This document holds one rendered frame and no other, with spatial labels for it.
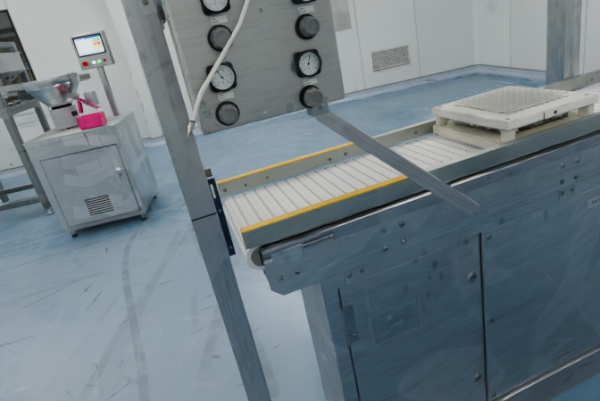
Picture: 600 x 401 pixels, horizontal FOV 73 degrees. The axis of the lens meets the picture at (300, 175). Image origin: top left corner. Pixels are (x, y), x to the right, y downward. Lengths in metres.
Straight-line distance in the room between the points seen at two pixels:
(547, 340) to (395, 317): 0.52
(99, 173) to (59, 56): 3.14
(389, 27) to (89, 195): 4.49
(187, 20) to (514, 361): 1.13
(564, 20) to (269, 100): 0.99
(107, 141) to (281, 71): 2.62
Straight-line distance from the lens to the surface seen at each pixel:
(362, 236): 0.75
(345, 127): 0.66
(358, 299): 0.88
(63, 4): 6.11
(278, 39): 0.59
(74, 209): 3.38
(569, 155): 1.03
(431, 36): 6.43
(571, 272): 1.28
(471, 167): 0.84
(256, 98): 0.58
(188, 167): 0.91
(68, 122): 3.45
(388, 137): 1.04
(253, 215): 0.80
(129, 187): 3.21
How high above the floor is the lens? 1.15
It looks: 20 degrees down
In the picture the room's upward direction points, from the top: 12 degrees counter-clockwise
